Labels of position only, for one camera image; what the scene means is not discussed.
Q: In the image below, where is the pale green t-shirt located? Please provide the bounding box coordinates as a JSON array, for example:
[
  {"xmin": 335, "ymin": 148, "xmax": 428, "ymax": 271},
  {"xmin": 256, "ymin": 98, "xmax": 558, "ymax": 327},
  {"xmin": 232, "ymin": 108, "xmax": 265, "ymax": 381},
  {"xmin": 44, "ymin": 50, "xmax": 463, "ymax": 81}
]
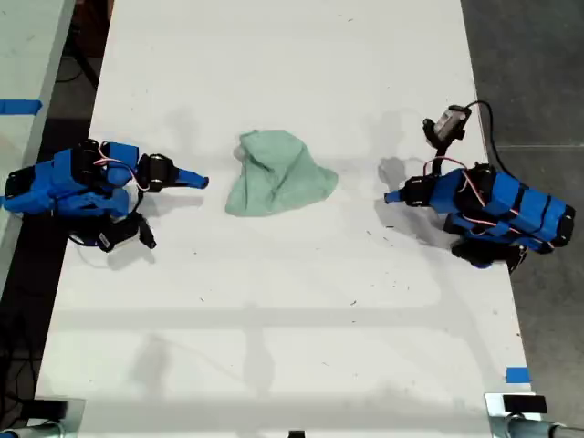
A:
[{"xmin": 224, "ymin": 129, "xmax": 339, "ymax": 217}]

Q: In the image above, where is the long blue tape strip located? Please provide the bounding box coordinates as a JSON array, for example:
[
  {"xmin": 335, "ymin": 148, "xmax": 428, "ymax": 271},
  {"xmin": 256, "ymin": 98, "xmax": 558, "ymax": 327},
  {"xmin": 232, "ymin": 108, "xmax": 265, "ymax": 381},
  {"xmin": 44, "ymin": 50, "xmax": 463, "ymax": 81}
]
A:
[{"xmin": 0, "ymin": 98, "xmax": 44, "ymax": 115}]

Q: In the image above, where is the pale side table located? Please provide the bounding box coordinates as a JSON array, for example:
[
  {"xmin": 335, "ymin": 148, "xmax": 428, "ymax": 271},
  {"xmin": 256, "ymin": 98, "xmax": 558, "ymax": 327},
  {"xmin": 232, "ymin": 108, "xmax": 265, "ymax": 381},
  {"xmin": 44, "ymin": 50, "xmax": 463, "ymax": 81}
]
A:
[{"xmin": 0, "ymin": 0, "xmax": 77, "ymax": 293}]

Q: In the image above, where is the small black box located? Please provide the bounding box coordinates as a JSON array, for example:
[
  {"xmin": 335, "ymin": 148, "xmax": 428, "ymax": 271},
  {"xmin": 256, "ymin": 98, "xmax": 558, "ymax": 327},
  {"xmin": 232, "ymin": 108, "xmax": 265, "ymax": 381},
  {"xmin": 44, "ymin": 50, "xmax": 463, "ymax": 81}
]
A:
[
  {"xmin": 503, "ymin": 395, "xmax": 548, "ymax": 414},
  {"xmin": 34, "ymin": 398, "xmax": 69, "ymax": 419}
]

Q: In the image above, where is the metal clamp plate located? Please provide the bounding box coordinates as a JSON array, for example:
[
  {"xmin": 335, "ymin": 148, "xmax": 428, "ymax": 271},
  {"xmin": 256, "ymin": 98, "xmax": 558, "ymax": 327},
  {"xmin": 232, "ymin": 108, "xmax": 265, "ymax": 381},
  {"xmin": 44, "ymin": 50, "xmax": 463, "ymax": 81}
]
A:
[
  {"xmin": 485, "ymin": 392, "xmax": 549, "ymax": 438},
  {"xmin": 26, "ymin": 398, "xmax": 86, "ymax": 438}
]

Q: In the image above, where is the grey metal pipe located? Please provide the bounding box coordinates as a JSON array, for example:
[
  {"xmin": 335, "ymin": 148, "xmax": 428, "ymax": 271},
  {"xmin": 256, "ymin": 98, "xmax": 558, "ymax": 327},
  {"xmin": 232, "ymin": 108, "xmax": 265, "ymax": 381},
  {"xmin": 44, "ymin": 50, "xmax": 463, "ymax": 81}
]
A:
[
  {"xmin": 0, "ymin": 422, "xmax": 63, "ymax": 438},
  {"xmin": 506, "ymin": 415, "xmax": 584, "ymax": 438}
]

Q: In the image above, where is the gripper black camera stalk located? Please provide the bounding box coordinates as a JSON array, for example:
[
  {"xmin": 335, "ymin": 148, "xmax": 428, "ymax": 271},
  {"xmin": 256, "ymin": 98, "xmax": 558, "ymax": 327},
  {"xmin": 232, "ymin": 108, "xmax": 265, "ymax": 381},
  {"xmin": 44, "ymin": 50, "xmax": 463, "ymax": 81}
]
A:
[
  {"xmin": 130, "ymin": 212, "xmax": 158, "ymax": 250},
  {"xmin": 422, "ymin": 118, "xmax": 466, "ymax": 177}
]

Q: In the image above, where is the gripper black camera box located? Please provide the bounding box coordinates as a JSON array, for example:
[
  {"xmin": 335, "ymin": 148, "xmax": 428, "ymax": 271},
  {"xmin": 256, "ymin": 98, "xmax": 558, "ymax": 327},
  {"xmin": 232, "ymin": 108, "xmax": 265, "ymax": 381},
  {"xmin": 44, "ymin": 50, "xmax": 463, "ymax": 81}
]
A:
[
  {"xmin": 94, "ymin": 222, "xmax": 141, "ymax": 253},
  {"xmin": 433, "ymin": 104, "xmax": 472, "ymax": 138}
]

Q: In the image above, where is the gripper camera cable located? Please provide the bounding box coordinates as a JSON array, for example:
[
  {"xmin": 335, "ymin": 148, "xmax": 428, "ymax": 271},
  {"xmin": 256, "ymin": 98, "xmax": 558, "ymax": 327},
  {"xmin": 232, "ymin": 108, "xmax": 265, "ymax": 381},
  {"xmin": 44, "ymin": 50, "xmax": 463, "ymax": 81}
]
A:
[
  {"xmin": 464, "ymin": 99, "xmax": 507, "ymax": 172},
  {"xmin": 67, "ymin": 232, "xmax": 109, "ymax": 268}
]

